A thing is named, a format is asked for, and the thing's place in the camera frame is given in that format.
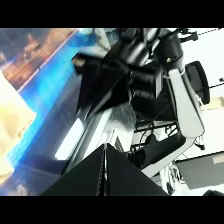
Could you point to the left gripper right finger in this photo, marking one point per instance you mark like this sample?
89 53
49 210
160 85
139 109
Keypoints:
130 176

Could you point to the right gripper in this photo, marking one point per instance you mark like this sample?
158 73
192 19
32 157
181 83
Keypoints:
106 83

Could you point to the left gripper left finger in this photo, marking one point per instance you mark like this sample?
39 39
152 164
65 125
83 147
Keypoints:
83 176

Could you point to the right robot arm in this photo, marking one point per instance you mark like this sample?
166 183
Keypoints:
186 103

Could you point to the cream shirt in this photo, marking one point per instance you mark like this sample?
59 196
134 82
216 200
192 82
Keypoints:
13 120

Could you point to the silver frame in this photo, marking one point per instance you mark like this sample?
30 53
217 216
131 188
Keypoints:
100 133

